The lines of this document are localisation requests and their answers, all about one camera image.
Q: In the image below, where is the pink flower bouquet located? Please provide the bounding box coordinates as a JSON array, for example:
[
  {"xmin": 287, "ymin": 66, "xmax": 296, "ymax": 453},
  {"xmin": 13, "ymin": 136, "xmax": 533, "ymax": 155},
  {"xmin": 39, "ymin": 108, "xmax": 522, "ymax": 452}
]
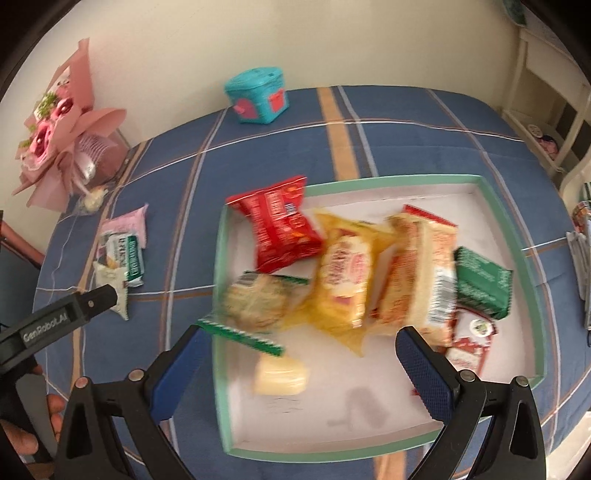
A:
[{"xmin": 11, "ymin": 39, "xmax": 130, "ymax": 210}]

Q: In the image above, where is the person's left hand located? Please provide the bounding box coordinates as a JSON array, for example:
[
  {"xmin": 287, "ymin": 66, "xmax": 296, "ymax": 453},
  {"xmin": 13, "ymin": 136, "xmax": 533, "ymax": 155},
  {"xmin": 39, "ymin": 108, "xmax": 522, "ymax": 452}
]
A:
[{"xmin": 0, "ymin": 394, "xmax": 68, "ymax": 480}]

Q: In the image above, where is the white wooden shelf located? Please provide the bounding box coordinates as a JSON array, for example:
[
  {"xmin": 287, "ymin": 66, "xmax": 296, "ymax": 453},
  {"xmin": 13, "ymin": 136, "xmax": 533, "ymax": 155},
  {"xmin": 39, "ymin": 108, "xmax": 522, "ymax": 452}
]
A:
[{"xmin": 501, "ymin": 21, "xmax": 591, "ymax": 190}]

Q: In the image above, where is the teal-rimmed white tray box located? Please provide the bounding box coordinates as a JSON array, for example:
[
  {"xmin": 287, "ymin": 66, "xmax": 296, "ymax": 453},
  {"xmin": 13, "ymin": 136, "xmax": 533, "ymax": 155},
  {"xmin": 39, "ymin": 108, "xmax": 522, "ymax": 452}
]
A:
[{"xmin": 212, "ymin": 174, "xmax": 550, "ymax": 460}]

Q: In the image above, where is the orange sandwich cake packet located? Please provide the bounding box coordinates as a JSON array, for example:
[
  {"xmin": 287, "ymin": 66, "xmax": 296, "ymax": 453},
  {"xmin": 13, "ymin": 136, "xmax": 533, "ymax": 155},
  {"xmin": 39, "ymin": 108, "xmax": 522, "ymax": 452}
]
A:
[{"xmin": 365, "ymin": 204, "xmax": 459, "ymax": 347}]

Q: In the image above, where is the brown wooden chair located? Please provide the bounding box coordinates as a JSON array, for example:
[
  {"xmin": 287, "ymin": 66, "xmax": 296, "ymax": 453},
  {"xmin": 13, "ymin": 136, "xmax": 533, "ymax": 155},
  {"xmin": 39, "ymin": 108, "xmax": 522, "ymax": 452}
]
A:
[{"xmin": 0, "ymin": 210, "xmax": 47, "ymax": 268}]

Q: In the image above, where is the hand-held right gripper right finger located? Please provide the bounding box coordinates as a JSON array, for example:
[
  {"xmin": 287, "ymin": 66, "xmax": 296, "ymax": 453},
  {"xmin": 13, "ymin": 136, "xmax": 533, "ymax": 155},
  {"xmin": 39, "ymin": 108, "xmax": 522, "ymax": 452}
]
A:
[{"xmin": 397, "ymin": 327, "xmax": 548, "ymax": 480}]

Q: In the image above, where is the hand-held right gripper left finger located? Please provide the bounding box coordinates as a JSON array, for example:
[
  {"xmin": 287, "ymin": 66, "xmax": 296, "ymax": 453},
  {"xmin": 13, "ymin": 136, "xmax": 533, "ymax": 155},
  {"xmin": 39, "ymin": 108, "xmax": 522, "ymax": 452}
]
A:
[{"xmin": 55, "ymin": 324, "xmax": 215, "ymax": 480}]

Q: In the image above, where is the yellow jelly cup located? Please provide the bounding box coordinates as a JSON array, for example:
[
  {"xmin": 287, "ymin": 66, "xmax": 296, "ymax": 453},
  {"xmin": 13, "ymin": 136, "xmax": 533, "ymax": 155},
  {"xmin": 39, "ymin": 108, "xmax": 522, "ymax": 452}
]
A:
[{"xmin": 253, "ymin": 354, "xmax": 308, "ymax": 397}]

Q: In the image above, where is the blue plaid tablecloth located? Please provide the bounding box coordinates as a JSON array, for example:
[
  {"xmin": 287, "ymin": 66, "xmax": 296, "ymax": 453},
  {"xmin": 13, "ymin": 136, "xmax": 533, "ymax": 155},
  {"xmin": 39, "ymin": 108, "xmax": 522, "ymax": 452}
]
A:
[{"xmin": 34, "ymin": 85, "xmax": 591, "ymax": 480}]

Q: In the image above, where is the small teal box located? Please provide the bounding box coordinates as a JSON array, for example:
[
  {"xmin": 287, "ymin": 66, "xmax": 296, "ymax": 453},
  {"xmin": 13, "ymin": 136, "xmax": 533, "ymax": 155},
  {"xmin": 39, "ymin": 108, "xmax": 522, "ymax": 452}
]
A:
[{"xmin": 224, "ymin": 67, "xmax": 289, "ymax": 125}]

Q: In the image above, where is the red and white biscuit packet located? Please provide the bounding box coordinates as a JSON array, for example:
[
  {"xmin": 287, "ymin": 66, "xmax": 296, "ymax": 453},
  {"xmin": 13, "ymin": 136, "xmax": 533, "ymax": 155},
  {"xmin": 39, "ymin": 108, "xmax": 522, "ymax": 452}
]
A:
[{"xmin": 411, "ymin": 307, "xmax": 499, "ymax": 398}]

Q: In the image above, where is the clear green-edged cake packet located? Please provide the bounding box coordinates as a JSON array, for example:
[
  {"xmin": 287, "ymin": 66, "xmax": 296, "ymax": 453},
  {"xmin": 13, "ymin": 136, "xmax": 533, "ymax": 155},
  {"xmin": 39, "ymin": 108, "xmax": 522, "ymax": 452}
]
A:
[{"xmin": 198, "ymin": 271, "xmax": 310, "ymax": 357}]

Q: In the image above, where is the white snack packet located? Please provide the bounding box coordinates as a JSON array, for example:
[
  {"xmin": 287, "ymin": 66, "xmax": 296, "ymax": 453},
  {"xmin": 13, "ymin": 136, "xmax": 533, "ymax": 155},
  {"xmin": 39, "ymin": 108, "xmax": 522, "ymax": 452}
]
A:
[{"xmin": 93, "ymin": 232, "xmax": 147, "ymax": 320}]

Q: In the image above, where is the green snack packet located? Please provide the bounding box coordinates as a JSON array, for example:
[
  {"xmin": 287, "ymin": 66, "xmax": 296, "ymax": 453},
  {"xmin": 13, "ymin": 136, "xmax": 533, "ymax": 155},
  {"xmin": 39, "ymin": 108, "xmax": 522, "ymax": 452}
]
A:
[{"xmin": 452, "ymin": 246, "xmax": 514, "ymax": 320}]

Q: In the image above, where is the red snack packet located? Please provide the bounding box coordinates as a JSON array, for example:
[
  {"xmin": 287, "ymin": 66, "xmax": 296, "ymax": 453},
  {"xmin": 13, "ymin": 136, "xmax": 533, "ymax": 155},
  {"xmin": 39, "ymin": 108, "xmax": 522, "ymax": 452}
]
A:
[{"xmin": 225, "ymin": 175, "xmax": 325, "ymax": 274}]

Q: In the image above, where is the yellow bread packet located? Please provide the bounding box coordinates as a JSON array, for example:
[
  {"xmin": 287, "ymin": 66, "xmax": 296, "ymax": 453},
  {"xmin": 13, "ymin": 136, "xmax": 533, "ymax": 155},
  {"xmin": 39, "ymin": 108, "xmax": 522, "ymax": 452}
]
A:
[{"xmin": 281, "ymin": 210, "xmax": 398, "ymax": 358}]

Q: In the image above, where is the pink snack packet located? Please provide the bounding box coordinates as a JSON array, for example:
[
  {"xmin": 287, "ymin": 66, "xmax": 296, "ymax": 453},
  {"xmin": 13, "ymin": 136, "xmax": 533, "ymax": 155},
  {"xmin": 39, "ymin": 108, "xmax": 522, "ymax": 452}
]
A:
[{"xmin": 100, "ymin": 203, "xmax": 149, "ymax": 250}]

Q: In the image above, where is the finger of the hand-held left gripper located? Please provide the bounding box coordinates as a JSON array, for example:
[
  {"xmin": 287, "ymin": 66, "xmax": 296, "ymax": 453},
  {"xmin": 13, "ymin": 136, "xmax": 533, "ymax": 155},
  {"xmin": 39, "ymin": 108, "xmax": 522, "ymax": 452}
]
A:
[{"xmin": 69, "ymin": 284, "xmax": 119, "ymax": 325}]

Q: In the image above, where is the small clear candy packet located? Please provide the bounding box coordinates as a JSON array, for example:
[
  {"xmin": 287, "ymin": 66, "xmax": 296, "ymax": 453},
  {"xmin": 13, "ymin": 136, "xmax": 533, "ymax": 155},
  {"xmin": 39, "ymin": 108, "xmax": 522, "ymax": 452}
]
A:
[{"xmin": 74, "ymin": 185, "xmax": 109, "ymax": 215}]

